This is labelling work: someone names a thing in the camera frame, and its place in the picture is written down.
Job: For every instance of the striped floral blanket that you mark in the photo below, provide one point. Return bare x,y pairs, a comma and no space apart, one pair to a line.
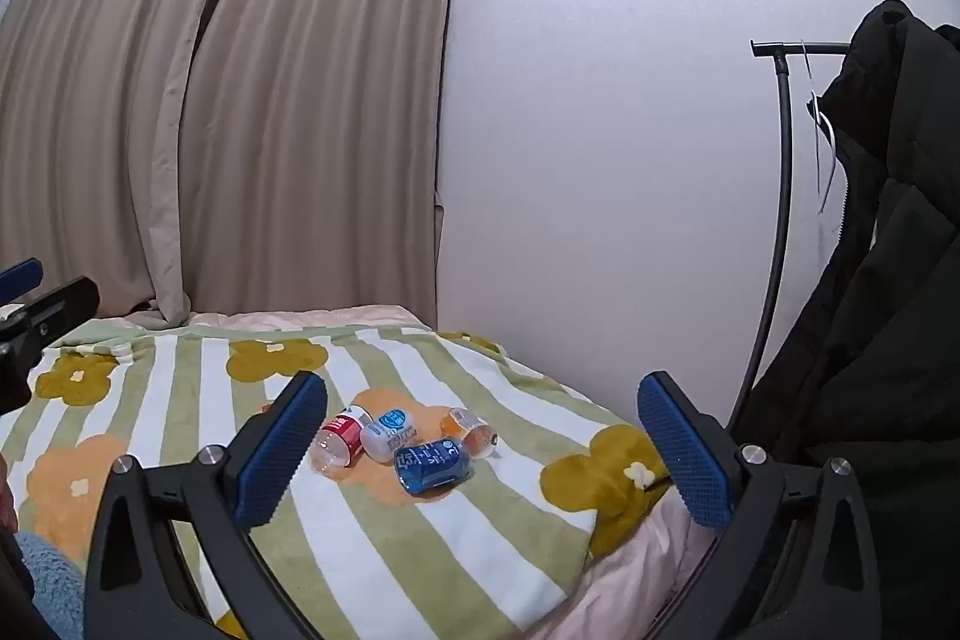
187,400

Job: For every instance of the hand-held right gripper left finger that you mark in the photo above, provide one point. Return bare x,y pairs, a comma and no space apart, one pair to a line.
279,452

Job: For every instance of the clear cup with red label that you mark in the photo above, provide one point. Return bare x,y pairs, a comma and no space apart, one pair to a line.
343,436

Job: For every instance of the pink bed sheet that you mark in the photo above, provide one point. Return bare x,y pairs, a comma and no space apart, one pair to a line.
637,572

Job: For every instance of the blue fleece cloth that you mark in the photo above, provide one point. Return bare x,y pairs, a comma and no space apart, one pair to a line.
56,587

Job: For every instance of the clear cup with orange label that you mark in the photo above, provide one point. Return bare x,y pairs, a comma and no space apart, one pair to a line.
474,436

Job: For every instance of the black padded jacket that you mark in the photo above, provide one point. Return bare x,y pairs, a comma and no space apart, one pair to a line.
885,310

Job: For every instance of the beige curtain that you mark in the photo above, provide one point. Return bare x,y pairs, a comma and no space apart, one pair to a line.
322,123
90,123

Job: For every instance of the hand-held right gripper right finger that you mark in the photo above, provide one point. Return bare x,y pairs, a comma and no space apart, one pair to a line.
686,456

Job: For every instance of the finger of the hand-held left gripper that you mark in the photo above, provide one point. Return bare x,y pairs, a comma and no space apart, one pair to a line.
64,304
21,276

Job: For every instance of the white cup with blue label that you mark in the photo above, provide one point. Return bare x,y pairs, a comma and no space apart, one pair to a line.
386,434

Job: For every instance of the black coat rack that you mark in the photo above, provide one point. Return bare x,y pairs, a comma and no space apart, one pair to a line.
785,160

